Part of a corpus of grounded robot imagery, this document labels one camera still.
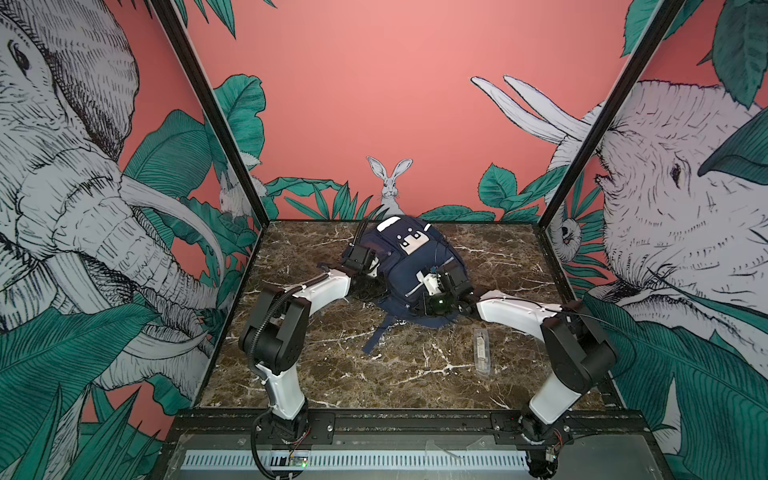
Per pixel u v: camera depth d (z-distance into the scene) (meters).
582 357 0.46
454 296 0.72
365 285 0.80
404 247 1.01
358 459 0.70
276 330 0.49
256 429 0.73
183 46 0.74
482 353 0.86
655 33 0.72
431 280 0.84
